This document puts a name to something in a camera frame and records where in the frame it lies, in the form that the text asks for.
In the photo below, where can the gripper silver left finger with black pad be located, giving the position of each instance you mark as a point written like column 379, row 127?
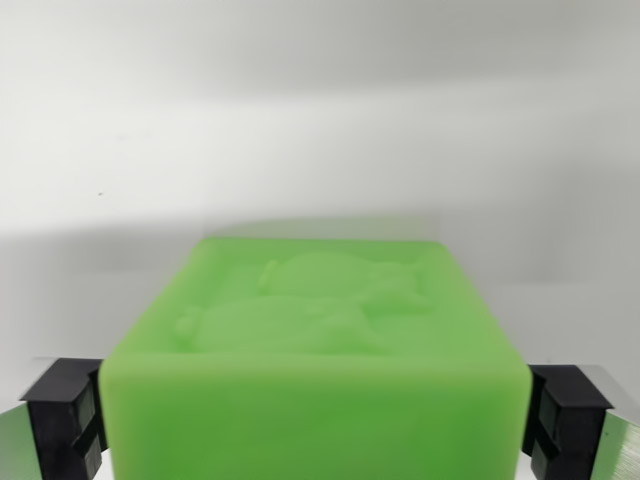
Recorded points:
column 52, row 425

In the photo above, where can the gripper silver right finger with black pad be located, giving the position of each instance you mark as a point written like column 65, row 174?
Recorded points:
column 575, row 425

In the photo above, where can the green embossed cube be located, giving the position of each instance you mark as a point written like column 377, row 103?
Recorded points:
column 310, row 400

